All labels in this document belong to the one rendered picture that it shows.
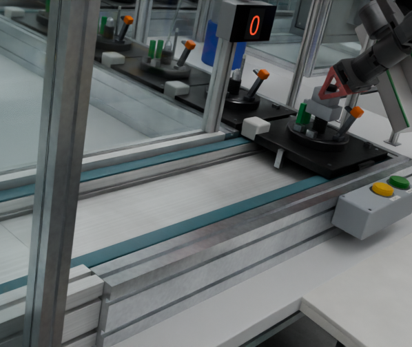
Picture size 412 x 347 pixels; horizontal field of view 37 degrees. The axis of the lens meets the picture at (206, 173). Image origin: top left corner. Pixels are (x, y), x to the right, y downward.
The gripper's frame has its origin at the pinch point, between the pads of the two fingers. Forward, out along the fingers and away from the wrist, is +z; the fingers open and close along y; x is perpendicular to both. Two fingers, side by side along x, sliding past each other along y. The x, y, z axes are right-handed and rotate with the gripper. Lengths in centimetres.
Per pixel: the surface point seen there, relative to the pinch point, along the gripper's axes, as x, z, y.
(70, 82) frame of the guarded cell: 6, -28, 83
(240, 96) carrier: -12.3, 21.4, -0.2
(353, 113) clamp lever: 6.7, -3.6, 0.9
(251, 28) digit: -14.7, -3.6, 19.5
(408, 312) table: 44, -9, 25
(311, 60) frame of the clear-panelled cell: -35, 49, -85
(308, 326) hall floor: 54, 96, -68
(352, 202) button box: 23.6, -4.7, 18.7
